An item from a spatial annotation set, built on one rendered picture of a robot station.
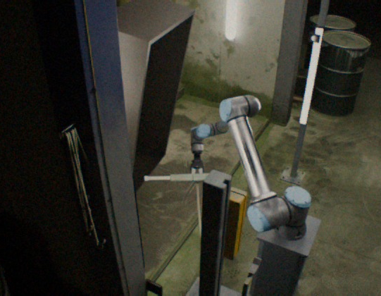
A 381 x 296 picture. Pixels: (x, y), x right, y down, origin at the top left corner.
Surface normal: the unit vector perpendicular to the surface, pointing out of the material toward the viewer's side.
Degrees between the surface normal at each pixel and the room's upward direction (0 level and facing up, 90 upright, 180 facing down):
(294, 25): 90
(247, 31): 90
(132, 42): 90
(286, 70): 90
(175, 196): 0
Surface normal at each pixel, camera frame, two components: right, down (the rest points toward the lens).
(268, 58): -0.48, 0.51
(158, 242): 0.00, -0.81
